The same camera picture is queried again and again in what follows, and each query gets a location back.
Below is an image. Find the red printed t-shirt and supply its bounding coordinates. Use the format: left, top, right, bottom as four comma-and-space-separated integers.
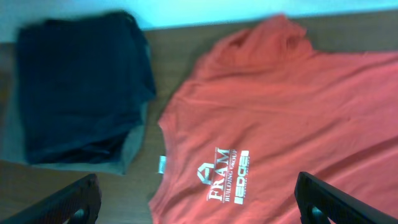
149, 16, 397, 223

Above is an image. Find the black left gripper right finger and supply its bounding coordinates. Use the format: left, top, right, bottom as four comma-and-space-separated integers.
294, 172, 397, 224

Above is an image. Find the folded grey garment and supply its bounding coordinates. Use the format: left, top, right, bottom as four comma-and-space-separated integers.
1, 44, 146, 175

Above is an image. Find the folded navy blue garment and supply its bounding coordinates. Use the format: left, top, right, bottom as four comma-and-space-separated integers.
16, 11, 156, 164

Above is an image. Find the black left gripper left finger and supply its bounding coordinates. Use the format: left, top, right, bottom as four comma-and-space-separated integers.
1, 174, 101, 224

